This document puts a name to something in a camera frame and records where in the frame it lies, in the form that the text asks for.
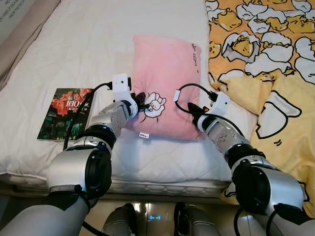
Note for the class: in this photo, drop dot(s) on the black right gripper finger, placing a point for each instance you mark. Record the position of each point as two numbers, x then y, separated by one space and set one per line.
192 108

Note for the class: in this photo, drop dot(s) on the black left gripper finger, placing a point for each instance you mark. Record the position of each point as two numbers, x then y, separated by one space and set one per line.
146 107
145 95

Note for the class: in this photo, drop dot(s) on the pink plush pillow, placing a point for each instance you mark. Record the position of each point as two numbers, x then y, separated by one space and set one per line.
167 69

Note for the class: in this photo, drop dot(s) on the dark cover book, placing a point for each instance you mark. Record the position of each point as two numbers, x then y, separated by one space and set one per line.
59 115

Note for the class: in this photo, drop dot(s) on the yellow cartoon egg blanket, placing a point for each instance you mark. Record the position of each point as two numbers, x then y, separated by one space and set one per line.
275 39

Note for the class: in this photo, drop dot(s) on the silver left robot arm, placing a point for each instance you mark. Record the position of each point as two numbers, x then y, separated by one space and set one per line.
69 169

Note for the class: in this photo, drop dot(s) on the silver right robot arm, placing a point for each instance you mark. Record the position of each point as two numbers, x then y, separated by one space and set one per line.
266 187

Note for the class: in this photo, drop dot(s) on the white bed mattress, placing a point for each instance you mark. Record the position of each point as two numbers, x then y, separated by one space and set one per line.
88 44

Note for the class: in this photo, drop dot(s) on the grey robot right leg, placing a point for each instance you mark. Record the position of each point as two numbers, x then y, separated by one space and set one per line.
194 223

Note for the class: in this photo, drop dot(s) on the grey robot leg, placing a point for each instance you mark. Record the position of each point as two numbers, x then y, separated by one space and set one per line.
118 223
194 223

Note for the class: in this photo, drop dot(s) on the grey robot left leg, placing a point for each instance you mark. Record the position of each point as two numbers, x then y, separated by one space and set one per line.
118 223

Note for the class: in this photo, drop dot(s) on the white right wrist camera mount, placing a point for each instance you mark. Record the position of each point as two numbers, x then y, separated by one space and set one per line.
220 104

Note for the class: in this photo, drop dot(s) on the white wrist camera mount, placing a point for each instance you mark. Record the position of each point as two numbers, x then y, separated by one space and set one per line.
120 88
220 104

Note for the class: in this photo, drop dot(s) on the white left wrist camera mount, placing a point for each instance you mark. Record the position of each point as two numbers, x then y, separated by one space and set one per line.
120 88

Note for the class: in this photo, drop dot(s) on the beige padded bed frame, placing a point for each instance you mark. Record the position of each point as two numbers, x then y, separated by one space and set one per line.
24 46

